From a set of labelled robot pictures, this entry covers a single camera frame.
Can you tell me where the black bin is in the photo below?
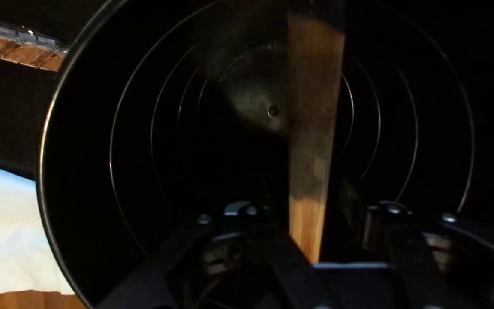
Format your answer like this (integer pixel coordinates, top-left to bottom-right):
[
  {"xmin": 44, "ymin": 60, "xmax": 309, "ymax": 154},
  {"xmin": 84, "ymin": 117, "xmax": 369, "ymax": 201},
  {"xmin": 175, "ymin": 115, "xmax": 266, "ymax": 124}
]
[{"xmin": 38, "ymin": 0, "xmax": 494, "ymax": 309}]

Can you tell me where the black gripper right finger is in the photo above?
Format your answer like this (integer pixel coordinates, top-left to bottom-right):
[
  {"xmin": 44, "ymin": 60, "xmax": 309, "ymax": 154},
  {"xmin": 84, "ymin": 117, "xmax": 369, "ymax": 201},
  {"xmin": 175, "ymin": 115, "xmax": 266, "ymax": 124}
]
[{"xmin": 362, "ymin": 201, "xmax": 494, "ymax": 309}]

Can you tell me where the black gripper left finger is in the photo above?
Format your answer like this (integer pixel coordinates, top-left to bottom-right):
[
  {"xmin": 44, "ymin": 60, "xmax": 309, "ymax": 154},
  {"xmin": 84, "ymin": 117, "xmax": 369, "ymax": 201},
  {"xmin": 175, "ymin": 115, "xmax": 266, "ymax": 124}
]
[{"xmin": 94, "ymin": 203, "xmax": 315, "ymax": 309}]

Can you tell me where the wooden spoon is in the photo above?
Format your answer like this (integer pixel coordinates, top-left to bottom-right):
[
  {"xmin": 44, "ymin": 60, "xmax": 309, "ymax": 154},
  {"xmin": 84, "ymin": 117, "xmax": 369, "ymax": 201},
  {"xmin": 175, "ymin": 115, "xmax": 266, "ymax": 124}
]
[{"xmin": 286, "ymin": 0, "xmax": 346, "ymax": 263}]

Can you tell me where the wrapped snack bar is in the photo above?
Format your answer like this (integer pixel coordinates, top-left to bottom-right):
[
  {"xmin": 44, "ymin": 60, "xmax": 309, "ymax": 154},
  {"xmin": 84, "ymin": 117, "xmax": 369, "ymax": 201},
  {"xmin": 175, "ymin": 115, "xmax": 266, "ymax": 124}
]
[{"xmin": 0, "ymin": 21, "xmax": 68, "ymax": 72}]

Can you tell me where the white cloth at table edge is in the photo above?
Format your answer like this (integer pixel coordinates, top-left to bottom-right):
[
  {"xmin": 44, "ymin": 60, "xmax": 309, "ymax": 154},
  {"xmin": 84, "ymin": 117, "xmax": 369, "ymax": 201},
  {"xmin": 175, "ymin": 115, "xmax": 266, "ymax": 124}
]
[{"xmin": 0, "ymin": 170, "xmax": 72, "ymax": 295}]

